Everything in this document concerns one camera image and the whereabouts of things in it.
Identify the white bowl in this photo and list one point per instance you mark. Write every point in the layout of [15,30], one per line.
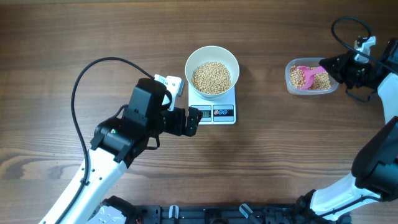
[212,54]

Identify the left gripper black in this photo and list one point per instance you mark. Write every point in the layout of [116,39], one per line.
[178,127]

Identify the clear plastic container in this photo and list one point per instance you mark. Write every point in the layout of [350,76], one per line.
[308,62]

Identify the white digital kitchen scale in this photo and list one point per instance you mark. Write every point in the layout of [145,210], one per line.
[219,110]

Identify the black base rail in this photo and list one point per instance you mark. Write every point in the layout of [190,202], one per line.
[117,210]

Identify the soybeans in white bowl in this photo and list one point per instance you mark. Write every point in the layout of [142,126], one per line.
[211,78]

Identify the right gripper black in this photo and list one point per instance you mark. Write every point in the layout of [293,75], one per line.
[336,70]

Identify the pile of soybeans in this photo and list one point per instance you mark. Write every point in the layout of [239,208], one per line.
[321,79]

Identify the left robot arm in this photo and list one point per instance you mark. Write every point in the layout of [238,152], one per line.
[116,143]

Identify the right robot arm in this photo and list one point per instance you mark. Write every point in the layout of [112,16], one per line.
[373,176]

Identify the pink measuring scoop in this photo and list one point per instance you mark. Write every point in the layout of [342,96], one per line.
[309,75]

